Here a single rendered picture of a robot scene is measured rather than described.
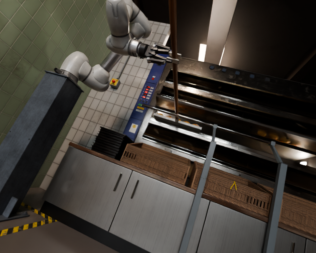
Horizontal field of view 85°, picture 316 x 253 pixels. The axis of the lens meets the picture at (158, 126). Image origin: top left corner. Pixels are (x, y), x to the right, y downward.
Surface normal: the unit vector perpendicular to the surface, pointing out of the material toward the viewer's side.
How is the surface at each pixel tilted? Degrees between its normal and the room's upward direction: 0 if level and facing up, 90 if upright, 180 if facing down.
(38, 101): 90
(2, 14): 90
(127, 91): 90
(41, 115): 90
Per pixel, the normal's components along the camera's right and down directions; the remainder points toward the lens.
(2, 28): 0.93, 0.29
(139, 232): -0.11, -0.32
